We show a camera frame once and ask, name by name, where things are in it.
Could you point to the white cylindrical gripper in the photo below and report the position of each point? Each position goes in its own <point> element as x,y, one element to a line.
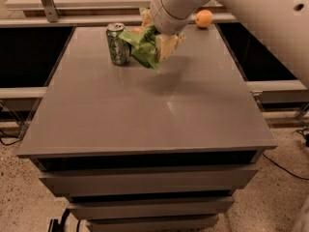
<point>168,22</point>

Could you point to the green rice chip bag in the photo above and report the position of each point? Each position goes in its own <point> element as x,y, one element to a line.
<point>142,44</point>

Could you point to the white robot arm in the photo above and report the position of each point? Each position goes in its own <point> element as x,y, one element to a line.
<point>282,26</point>

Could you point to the green soda can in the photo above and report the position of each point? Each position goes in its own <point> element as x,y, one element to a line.
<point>118,48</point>

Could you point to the orange fruit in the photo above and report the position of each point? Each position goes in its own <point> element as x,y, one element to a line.
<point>203,19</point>

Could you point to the grey drawer cabinet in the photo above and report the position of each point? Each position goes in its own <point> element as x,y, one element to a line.
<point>136,150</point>

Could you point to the metal railing frame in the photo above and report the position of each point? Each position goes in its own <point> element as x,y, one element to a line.
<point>62,13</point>

